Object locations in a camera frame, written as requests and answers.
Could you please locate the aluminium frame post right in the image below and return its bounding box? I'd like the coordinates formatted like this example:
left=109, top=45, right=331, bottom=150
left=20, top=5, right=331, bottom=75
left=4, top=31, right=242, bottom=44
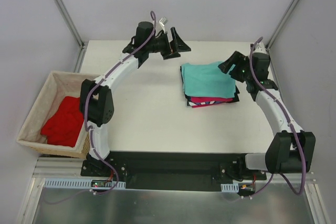
left=265, top=0, right=301, bottom=50

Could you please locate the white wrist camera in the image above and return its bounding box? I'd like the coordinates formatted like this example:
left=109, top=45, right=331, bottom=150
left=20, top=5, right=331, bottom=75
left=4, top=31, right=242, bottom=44
left=159, top=17, right=168, bottom=32
left=254, top=42, right=267, bottom=54

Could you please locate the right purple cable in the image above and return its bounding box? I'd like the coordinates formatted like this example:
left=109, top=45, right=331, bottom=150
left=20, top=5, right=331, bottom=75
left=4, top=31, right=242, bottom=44
left=223, top=37, right=308, bottom=203

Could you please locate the patterned t shirt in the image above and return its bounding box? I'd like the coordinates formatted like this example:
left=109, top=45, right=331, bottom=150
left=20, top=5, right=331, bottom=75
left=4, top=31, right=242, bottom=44
left=187, top=97, right=227, bottom=108

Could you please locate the aluminium frame post left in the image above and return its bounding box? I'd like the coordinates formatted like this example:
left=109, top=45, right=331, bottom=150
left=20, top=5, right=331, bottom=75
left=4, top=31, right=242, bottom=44
left=54, top=0, right=85, bottom=49

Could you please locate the wicker basket with cloth liner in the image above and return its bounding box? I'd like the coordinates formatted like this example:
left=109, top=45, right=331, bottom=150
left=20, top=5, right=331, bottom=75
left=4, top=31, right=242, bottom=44
left=16, top=71, right=98, bottom=159

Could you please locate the teal t shirt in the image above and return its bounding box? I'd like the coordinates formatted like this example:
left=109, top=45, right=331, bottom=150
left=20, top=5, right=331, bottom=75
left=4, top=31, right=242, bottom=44
left=180, top=61, right=236, bottom=99

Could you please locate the purple cable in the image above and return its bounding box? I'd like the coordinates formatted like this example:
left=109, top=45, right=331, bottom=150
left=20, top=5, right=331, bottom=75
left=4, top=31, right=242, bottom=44
left=43, top=10, right=158, bottom=205
left=223, top=37, right=308, bottom=203

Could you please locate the red t shirt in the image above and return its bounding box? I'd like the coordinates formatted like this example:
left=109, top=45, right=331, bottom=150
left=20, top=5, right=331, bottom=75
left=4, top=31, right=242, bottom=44
left=40, top=96, right=84, bottom=147

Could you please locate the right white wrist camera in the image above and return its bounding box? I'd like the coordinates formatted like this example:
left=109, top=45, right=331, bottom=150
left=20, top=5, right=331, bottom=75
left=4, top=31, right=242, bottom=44
left=254, top=42, right=267, bottom=54

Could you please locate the aluminium frame post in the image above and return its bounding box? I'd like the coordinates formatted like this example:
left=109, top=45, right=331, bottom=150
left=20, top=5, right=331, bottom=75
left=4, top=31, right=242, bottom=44
left=54, top=0, right=85, bottom=49
left=265, top=0, right=301, bottom=50

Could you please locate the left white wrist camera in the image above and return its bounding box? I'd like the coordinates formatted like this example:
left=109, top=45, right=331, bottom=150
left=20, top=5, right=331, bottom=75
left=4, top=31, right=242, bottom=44
left=159, top=17, right=168, bottom=32

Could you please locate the right white cable duct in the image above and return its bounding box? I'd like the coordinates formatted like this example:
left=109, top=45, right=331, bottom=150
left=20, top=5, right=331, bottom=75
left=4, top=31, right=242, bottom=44
left=220, top=183, right=239, bottom=193

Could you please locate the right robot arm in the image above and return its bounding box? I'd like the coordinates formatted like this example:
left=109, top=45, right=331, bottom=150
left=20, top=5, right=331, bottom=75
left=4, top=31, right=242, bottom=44
left=218, top=51, right=316, bottom=179

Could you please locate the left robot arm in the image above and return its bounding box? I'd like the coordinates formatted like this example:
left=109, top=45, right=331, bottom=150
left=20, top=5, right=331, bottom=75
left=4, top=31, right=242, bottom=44
left=79, top=22, right=191, bottom=176

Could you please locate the black t shirt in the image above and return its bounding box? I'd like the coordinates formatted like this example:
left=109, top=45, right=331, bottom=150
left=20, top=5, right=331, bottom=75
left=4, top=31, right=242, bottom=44
left=180, top=65, right=241, bottom=106

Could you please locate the pink t shirt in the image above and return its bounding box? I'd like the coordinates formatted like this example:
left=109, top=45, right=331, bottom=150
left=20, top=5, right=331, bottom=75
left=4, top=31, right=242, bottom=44
left=187, top=97, right=235, bottom=108

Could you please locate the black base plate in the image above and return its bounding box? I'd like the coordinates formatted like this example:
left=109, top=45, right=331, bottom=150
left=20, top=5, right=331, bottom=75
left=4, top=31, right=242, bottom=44
left=80, top=151, right=266, bottom=191

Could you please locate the aluminium rail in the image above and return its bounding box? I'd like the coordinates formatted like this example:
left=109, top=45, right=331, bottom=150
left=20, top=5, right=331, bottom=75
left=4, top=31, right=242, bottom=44
left=33, top=157, right=83, bottom=178

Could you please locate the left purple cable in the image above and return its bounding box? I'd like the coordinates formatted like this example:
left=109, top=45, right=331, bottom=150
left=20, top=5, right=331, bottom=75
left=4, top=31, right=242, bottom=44
left=43, top=10, right=158, bottom=205

